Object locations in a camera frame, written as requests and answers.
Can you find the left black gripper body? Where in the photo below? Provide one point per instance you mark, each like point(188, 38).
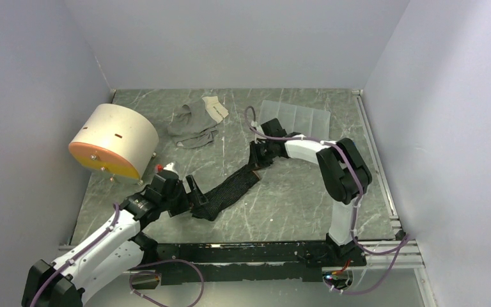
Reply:
point(176, 203)

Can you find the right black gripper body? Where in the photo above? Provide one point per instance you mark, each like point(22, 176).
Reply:
point(270, 154)

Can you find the black striped underwear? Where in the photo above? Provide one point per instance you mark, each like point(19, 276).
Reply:
point(226, 194)

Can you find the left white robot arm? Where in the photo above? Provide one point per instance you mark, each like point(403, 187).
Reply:
point(118, 245)

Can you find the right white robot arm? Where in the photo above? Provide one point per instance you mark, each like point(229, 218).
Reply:
point(344, 172)

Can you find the grey underwear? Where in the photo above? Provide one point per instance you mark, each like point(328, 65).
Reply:
point(195, 124)

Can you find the clear plastic organizer box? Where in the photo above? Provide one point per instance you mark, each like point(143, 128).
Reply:
point(306, 120)

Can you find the cream cylindrical drum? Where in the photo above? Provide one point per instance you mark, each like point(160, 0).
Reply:
point(116, 141)

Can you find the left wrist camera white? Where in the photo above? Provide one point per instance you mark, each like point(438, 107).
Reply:
point(167, 171)

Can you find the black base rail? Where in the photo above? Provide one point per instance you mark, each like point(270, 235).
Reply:
point(306, 260)

